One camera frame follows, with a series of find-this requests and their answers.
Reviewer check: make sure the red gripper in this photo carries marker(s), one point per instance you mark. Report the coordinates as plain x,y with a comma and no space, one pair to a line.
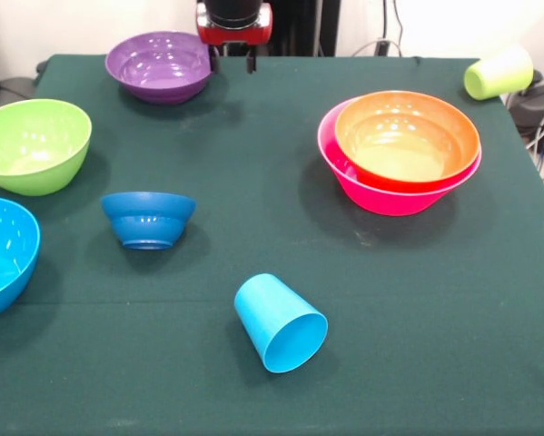
235,35

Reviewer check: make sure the purple bowl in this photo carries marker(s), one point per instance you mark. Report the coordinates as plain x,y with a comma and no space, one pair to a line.
158,68

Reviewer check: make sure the large orange bowl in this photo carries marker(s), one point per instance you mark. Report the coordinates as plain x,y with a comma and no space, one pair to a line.
408,136

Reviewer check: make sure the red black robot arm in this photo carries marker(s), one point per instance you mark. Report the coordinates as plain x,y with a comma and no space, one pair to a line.
233,11

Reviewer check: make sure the dark green table cloth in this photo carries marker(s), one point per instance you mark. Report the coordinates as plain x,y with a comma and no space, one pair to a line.
253,227

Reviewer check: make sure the small dark blue bowl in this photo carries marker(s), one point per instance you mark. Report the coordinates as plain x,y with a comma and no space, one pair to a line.
146,222

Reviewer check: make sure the pink bowl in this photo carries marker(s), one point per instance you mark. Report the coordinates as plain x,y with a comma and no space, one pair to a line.
389,202

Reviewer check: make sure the lime green bowl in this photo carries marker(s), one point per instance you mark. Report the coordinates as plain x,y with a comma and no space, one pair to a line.
35,145

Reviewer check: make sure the light blue cup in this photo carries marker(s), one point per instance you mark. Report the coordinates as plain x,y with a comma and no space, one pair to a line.
271,313

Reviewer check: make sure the lime green cup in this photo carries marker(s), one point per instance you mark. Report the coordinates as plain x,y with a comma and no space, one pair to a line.
498,75

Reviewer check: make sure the light blue bowl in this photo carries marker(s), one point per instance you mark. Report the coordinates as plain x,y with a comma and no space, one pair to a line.
3,259

